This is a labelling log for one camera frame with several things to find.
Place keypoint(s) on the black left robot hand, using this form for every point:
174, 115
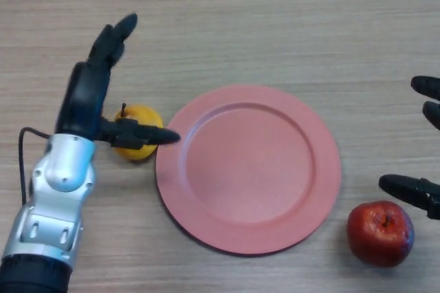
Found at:
84, 100

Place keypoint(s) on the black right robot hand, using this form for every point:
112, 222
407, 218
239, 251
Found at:
412, 190

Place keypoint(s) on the yellow pear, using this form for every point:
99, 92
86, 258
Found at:
144, 116

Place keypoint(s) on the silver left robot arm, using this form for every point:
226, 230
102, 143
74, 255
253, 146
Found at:
48, 210

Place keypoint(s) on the pink round plate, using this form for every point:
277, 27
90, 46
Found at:
248, 170

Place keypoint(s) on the red apple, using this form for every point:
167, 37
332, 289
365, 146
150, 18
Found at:
379, 234

